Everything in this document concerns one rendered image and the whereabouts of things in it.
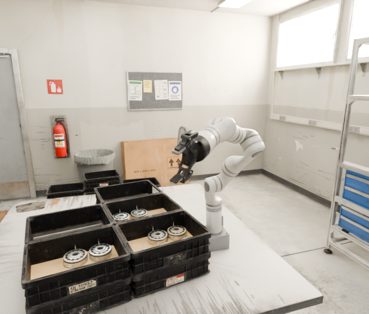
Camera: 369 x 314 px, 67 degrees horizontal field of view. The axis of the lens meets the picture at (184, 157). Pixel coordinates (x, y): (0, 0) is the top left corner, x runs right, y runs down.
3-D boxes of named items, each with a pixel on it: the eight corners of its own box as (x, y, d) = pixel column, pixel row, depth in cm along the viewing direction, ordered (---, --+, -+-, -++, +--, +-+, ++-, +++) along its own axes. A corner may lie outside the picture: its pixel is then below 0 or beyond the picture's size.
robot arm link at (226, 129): (224, 149, 85) (198, 151, 90) (240, 133, 97) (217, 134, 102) (219, 128, 83) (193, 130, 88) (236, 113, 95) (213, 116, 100)
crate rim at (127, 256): (114, 228, 142) (114, 224, 141) (131, 260, 116) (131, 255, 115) (24, 248, 124) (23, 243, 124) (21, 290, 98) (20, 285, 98)
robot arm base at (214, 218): (218, 223, 170) (217, 198, 165) (224, 231, 162) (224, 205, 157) (203, 227, 167) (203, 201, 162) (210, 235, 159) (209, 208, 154)
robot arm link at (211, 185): (210, 181, 149) (210, 210, 154) (224, 177, 153) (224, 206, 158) (201, 176, 157) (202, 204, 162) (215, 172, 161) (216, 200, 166)
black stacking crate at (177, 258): (184, 228, 162) (184, 210, 159) (211, 255, 136) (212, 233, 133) (116, 245, 144) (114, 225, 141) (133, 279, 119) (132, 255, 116)
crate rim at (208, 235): (184, 212, 160) (184, 209, 159) (213, 237, 134) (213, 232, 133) (114, 228, 142) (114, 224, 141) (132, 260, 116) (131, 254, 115)
